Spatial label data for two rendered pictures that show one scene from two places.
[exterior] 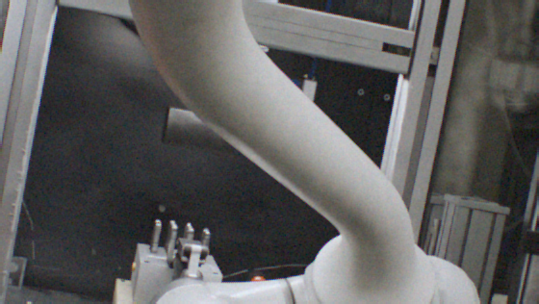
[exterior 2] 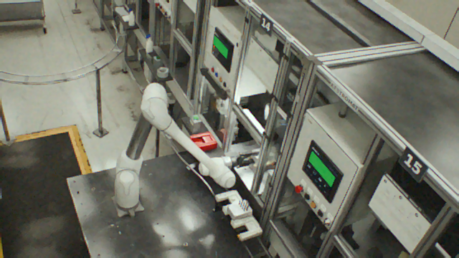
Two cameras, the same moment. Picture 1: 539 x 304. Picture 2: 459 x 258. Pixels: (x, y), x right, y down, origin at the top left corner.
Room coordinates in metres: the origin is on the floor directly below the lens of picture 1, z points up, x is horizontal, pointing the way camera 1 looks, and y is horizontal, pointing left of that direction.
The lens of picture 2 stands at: (0.10, -1.88, 3.03)
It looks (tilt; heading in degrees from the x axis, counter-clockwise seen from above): 39 degrees down; 66
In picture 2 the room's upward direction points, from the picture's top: 10 degrees clockwise
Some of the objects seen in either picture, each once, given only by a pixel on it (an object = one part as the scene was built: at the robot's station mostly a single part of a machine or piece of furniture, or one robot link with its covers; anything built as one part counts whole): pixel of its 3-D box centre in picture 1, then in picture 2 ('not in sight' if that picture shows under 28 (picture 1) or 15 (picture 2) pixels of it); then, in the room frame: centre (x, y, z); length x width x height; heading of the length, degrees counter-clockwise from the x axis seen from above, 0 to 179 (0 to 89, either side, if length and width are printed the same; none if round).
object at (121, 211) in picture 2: not in sight; (128, 203); (0.33, 0.07, 0.71); 0.22 x 0.18 x 0.06; 99
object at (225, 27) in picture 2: not in sight; (237, 49); (1.10, 0.48, 1.60); 0.42 x 0.29 x 0.46; 99
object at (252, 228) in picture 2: not in sight; (237, 216); (0.98, -0.27, 0.84); 0.36 x 0.14 x 0.10; 99
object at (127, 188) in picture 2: not in sight; (126, 186); (0.33, 0.10, 0.85); 0.18 x 0.16 x 0.22; 80
